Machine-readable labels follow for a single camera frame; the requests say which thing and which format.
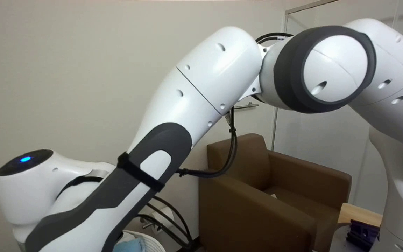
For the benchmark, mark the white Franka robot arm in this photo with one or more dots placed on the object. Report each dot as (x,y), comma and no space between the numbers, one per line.
(202,92)

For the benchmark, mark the brown sofa armchair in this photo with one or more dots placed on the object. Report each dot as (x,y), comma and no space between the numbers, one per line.
(258,218)

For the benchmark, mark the glass partition panel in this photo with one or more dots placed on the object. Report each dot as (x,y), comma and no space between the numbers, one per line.
(318,140)

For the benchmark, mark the light wooden board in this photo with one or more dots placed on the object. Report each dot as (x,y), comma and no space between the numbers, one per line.
(357,212)

